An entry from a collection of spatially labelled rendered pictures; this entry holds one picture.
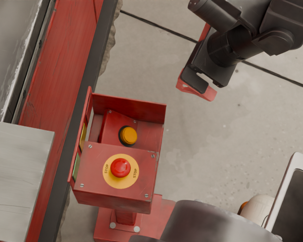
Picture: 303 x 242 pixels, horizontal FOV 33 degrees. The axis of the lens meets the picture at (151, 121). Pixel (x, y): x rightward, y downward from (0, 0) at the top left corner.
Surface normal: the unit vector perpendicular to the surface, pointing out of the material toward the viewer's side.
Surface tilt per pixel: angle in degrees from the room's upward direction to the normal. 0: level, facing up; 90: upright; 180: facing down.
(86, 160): 0
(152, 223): 1
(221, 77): 27
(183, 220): 50
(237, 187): 0
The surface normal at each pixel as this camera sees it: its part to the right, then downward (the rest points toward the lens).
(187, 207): -0.68, -0.55
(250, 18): 0.43, -0.15
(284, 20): -0.42, 0.84
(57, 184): 0.03, -0.37
